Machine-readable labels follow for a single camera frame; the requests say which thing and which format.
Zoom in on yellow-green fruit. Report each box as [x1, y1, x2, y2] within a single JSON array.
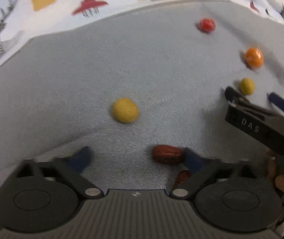
[[239, 78, 256, 96], [112, 98, 140, 124]]

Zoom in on dark red jujube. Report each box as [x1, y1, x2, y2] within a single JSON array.
[[152, 145, 185, 165], [172, 170, 193, 190]]

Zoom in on orange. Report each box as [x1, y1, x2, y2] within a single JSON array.
[[245, 48, 264, 70]]

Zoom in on small red tomato far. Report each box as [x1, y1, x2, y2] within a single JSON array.
[[198, 18, 216, 33]]

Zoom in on grey printed sofa cover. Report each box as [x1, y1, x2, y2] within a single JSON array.
[[0, 0, 284, 190]]

